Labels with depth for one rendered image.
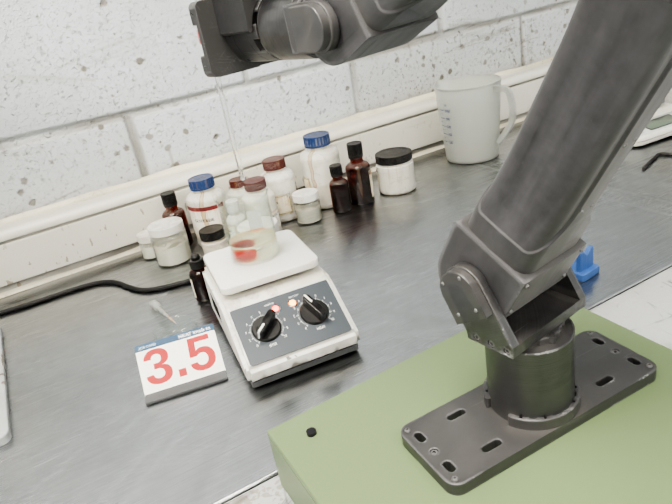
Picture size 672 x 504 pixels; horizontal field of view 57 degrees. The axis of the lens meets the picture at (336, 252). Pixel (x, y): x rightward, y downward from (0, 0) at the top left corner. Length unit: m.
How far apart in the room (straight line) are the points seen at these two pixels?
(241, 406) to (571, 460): 0.33
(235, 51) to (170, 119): 0.55
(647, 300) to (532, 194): 0.41
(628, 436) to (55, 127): 0.92
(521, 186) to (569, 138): 0.05
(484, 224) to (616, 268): 0.44
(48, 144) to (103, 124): 0.09
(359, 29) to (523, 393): 0.27
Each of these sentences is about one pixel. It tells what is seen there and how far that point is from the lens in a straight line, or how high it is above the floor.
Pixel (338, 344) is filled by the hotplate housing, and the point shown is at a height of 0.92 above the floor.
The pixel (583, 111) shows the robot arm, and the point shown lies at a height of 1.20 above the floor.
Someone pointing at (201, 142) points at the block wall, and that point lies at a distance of 1.15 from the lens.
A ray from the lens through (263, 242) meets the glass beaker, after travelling 0.72.
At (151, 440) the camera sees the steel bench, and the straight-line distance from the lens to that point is 0.66.
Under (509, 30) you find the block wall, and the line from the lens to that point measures 1.51.
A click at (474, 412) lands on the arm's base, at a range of 0.49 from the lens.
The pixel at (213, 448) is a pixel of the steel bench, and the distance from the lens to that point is 0.62.
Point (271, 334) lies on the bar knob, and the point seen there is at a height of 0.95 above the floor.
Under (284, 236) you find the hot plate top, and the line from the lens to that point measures 0.79.
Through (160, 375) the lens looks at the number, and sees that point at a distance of 0.72.
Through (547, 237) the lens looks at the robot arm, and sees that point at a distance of 0.38.
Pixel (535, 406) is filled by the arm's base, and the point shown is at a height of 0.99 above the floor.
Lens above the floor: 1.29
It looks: 24 degrees down
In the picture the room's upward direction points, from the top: 10 degrees counter-clockwise
